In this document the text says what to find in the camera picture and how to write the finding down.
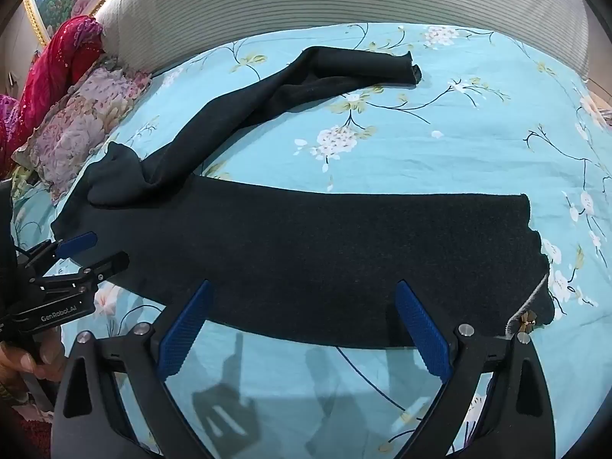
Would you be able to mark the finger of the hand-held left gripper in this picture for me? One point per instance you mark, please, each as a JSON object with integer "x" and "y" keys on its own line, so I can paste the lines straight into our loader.
{"x": 109, "y": 266}
{"x": 76, "y": 243}

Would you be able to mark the turquoise floral bed sheet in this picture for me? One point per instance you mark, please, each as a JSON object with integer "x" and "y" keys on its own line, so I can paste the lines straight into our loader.
{"x": 430, "y": 153}

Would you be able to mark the red sequined quilt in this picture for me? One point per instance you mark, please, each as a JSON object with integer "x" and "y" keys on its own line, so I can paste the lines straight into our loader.
{"x": 52, "y": 62}

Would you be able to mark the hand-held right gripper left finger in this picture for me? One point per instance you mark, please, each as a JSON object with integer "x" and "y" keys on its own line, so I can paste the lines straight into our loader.
{"x": 184, "y": 332}

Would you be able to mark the person's left hand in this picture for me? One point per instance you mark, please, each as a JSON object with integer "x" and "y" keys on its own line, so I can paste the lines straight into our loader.
{"x": 48, "y": 351}

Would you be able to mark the black pants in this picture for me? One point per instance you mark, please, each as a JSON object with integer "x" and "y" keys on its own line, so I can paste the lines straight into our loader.
{"x": 311, "y": 253}

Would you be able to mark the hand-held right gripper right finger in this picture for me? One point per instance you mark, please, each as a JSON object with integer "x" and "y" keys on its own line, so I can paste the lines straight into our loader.
{"x": 423, "y": 327}

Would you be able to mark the floral ruffled pillow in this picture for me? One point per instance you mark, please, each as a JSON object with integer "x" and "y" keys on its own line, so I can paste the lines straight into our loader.
{"x": 81, "y": 124}

